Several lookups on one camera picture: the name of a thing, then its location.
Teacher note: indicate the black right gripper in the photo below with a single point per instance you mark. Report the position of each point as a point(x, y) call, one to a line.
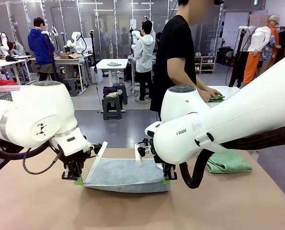
point(169, 167)

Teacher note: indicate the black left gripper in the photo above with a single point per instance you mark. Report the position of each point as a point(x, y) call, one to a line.
point(72, 163)

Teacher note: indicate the grey-blue terry towel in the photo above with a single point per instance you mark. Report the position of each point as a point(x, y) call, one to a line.
point(125, 172)

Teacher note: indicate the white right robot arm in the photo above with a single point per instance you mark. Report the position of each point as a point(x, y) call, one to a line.
point(228, 119)

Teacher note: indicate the person's right forearm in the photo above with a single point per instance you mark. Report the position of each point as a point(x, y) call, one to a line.
point(190, 85)

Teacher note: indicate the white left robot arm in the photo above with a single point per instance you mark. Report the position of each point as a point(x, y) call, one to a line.
point(25, 115)

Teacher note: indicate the person's right hand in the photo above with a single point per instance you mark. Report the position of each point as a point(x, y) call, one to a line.
point(213, 93)

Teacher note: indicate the grey plastic step stool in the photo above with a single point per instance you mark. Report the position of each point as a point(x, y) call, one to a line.
point(112, 105)

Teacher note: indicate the dark grey plastic stool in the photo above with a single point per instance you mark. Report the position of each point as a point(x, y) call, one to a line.
point(72, 85)
point(120, 92)

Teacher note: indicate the pile of dark clothes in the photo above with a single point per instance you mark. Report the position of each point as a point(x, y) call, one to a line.
point(110, 91)

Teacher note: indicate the white computer case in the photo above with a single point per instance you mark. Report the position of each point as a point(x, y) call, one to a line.
point(96, 75)

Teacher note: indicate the grey robot workbench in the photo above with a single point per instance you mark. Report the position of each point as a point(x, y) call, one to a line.
point(70, 62)

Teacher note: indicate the white standing desk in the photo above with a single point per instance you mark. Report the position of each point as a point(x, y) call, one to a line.
point(112, 69)

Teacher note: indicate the wooden shoe shelf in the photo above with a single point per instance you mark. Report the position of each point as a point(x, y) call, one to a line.
point(205, 64)

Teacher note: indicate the person in red top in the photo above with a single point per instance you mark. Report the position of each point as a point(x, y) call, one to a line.
point(1, 82)

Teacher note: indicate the black tripod pole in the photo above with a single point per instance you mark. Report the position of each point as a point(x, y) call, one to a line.
point(93, 55)
point(51, 60)

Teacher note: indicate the open cardboard box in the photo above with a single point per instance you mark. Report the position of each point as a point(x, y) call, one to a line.
point(71, 56)

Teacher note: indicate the person in white jacket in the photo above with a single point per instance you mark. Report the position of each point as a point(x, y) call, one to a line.
point(144, 52)

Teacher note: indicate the stand with black trousers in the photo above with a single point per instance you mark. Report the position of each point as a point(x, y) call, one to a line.
point(238, 69)

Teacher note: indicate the person in black t-shirt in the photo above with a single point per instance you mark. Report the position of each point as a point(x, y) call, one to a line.
point(175, 48)

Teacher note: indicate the black luggage bags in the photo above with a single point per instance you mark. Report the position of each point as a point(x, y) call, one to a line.
point(224, 57)

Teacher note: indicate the long white desk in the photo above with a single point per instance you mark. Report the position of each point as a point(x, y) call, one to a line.
point(3, 62)

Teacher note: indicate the person in blue hoodie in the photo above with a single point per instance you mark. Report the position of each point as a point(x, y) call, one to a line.
point(38, 45)

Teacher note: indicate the seated person grey hoodie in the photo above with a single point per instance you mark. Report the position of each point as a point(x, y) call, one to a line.
point(17, 49)

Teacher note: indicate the small mannequin floral dress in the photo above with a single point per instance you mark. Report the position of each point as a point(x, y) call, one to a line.
point(268, 54)

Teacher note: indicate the mannequin white top orange trousers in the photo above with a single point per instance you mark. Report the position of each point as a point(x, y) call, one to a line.
point(258, 40)

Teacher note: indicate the mannequin orange shirt beige hat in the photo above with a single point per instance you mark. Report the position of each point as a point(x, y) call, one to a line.
point(275, 33)

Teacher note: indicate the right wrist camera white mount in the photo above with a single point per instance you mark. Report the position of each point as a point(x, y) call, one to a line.
point(138, 155)

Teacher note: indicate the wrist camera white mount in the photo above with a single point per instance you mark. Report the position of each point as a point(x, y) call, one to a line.
point(102, 149)
point(138, 155)

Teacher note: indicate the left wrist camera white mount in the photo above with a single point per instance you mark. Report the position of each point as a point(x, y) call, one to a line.
point(102, 149)

